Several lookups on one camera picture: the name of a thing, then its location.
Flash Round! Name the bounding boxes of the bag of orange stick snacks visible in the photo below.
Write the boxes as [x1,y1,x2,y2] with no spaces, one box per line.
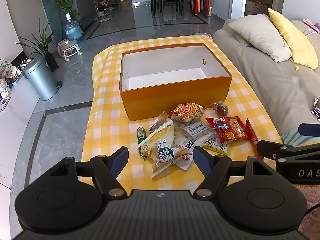
[171,103,206,123]

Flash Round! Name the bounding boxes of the orange cardboard box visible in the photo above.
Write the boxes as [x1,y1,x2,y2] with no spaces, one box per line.
[119,43,233,122]

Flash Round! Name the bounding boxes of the clear packet white label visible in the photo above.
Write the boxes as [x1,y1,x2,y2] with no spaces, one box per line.
[202,139,230,156]

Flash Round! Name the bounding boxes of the black and white snack packet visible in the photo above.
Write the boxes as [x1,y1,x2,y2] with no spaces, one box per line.
[174,139,196,153]

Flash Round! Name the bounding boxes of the yellow checked tablecloth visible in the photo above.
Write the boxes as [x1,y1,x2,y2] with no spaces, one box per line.
[81,35,283,198]

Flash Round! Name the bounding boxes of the grey cabinet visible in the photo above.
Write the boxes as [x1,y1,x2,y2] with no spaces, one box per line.
[71,0,98,30]

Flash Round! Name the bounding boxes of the beige pillow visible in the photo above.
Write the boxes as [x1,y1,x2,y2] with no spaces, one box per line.
[227,13,292,63]

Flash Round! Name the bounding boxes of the green snack tube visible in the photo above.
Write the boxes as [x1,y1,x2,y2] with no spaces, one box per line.
[136,126,147,146]

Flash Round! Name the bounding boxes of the red snack packet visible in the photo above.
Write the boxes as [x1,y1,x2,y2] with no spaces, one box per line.
[205,116,251,143]

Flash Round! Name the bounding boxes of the brown candy in clear wrapper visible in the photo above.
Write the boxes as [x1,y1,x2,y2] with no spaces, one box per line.
[209,101,229,116]

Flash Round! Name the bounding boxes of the white low sideboard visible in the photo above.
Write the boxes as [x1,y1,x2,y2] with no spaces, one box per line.
[0,74,41,117]

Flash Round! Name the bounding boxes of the small white wheeled stool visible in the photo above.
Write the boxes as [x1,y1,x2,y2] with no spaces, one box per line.
[57,38,82,61]

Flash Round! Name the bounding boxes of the silver pedal trash can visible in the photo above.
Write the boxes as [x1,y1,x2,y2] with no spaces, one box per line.
[22,56,62,102]

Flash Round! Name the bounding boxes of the potted plant in black pot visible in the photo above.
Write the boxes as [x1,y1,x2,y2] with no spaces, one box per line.
[14,17,60,73]

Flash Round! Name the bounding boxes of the blue water jug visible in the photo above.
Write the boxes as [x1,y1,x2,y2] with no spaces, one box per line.
[64,13,84,43]

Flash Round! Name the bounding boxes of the snack bag with blue label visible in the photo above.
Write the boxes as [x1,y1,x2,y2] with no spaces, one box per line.
[150,141,194,178]

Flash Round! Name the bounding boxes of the teal striped cushion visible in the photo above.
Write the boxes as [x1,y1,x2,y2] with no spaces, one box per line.
[280,129,304,147]

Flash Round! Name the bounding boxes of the white and yellow snack bag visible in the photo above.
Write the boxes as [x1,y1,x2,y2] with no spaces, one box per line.
[137,122,176,160]

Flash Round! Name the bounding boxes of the orange stacked stools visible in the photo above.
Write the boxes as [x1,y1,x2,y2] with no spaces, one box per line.
[191,0,211,16]

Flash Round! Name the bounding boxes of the thin red sausage stick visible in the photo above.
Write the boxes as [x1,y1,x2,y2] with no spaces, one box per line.
[245,118,261,147]

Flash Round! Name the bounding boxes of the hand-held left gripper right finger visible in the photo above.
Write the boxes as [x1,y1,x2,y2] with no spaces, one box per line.
[193,146,276,198]

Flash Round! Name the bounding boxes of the painted ceramic jar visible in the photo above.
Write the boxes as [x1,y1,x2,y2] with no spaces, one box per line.
[0,59,17,78]

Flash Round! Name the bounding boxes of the clear packet of white balls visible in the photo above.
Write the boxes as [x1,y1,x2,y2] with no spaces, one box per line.
[182,121,217,144]

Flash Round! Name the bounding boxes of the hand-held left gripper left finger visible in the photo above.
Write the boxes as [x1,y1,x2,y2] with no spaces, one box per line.
[49,146,129,198]

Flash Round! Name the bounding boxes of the grey sofa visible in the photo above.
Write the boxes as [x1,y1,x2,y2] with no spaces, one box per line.
[212,18,320,137]

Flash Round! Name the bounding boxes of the pink fluffy blanket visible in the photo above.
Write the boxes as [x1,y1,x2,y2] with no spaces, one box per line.
[295,184,320,238]

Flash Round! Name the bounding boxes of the yellow pillow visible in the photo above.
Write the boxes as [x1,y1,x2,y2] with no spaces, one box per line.
[267,7,319,70]

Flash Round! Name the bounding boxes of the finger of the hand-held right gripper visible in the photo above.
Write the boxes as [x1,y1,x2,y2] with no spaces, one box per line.
[257,140,320,161]
[298,123,320,138]

